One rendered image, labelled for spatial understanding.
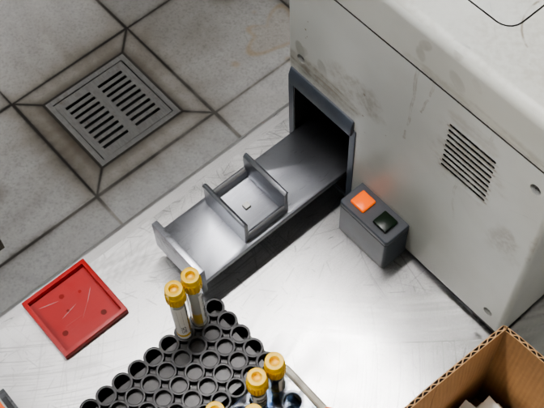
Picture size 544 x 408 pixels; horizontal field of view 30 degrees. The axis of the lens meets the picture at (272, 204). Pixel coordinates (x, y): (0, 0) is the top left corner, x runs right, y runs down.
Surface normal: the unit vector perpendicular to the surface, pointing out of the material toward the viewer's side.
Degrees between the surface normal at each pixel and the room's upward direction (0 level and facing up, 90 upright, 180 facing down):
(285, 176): 0
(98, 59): 0
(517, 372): 89
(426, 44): 90
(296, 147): 0
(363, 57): 90
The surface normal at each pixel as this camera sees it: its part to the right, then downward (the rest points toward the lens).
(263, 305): -0.03, -0.50
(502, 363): -0.72, 0.61
